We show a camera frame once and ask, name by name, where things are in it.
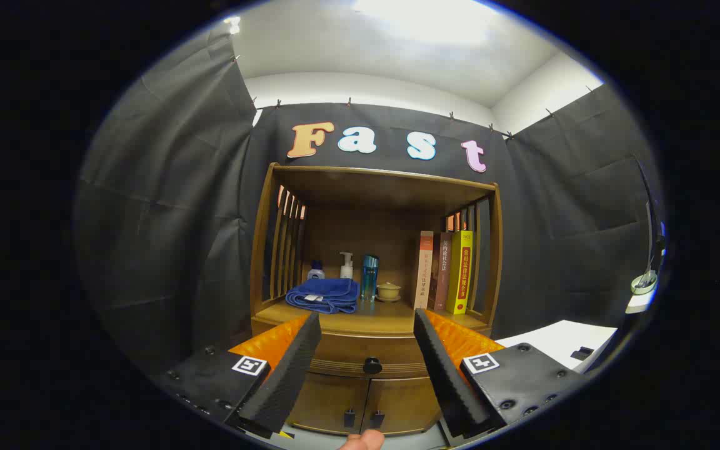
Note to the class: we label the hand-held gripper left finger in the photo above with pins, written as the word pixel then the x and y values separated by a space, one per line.
pixel 285 375

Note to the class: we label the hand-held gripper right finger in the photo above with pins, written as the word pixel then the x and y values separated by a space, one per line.
pixel 447 375

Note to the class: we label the black drawer knob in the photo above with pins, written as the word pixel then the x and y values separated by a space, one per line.
pixel 372 365

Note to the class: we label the wooden drawer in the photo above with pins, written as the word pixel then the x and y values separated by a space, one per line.
pixel 366 347

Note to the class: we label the wooden cabinet door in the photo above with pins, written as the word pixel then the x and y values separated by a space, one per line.
pixel 404 403
pixel 329 400

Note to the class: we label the wooden countertop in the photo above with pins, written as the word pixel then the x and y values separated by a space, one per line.
pixel 385 315

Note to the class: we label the white grey drawer unit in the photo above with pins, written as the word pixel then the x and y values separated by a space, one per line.
pixel 554 340

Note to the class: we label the wooden cabinet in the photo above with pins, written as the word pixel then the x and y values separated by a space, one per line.
pixel 372 187

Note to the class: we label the blue folded towel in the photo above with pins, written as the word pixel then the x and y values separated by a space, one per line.
pixel 325 294

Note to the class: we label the beige lidded tea cup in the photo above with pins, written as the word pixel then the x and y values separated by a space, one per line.
pixel 389 291

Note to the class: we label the brown book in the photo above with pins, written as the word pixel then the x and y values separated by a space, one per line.
pixel 442 272

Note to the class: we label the yellow book red label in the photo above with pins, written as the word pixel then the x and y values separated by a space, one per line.
pixel 461 272

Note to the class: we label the beige book orange band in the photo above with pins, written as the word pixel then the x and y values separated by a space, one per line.
pixel 424 269

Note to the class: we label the small white bottle blue cap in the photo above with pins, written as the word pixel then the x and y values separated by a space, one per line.
pixel 316 270

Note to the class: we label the white pump bottle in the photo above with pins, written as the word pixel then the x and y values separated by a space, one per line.
pixel 347 267

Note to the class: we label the tall blue glass bottle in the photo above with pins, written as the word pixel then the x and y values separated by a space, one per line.
pixel 369 278

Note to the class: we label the white ledge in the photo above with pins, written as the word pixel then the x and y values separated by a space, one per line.
pixel 640 304

